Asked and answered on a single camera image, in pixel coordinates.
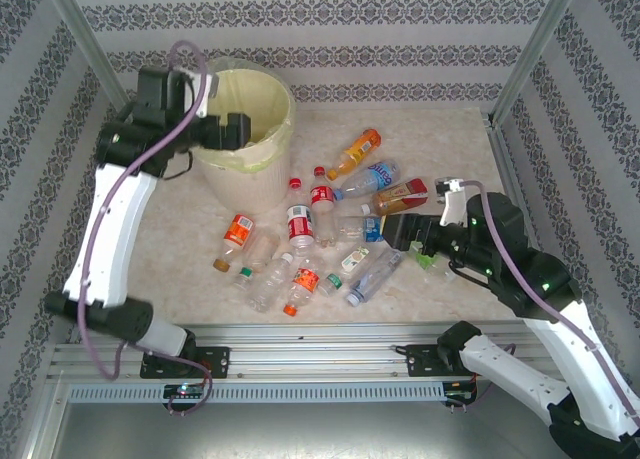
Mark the clear bottle green label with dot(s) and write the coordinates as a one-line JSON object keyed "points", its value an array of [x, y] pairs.
{"points": [[422, 261]]}

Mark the clear bottle blue cap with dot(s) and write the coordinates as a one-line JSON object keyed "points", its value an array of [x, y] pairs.
{"points": [[375, 276]]}

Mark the white label bottle green cap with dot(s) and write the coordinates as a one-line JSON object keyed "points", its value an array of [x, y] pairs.
{"points": [[352, 261]]}

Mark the clear bottle blue pink-lettered label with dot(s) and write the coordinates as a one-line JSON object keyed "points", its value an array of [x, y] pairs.
{"points": [[370, 178]]}

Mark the tall cola bottle red label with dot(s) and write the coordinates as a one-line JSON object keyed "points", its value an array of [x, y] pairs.
{"points": [[323, 196]]}

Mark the orange label bottle brown cap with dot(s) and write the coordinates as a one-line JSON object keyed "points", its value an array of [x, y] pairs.
{"points": [[237, 234]]}

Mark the red white label bottle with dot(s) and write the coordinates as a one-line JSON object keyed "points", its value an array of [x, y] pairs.
{"points": [[300, 224]]}

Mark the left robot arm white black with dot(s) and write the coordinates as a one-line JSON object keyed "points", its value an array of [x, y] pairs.
{"points": [[115, 229]]}

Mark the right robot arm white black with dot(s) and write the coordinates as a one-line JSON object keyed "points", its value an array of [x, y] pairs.
{"points": [[590, 369]]}

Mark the cream waste bin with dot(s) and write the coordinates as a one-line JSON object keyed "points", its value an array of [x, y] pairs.
{"points": [[260, 99]]}

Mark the cream plastic bin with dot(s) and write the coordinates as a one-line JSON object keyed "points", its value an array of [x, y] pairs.
{"points": [[250, 189]]}

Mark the brown tea bottle red label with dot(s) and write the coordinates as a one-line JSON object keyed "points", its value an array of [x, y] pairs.
{"points": [[395, 199]]}

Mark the orange juice bottle yellow cap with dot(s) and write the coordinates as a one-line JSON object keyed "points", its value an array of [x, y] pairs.
{"points": [[356, 151]]}

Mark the small circuit board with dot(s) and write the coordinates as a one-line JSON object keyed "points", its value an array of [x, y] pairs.
{"points": [[185, 390], [460, 394]]}

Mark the aluminium table edge rail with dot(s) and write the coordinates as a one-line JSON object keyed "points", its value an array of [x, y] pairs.
{"points": [[501, 149]]}

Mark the aluminium frame post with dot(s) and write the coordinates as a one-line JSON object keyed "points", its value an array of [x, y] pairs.
{"points": [[85, 39], [535, 54]]}

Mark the wide aluminium mounting rail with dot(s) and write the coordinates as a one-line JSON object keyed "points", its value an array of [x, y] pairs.
{"points": [[310, 354]]}

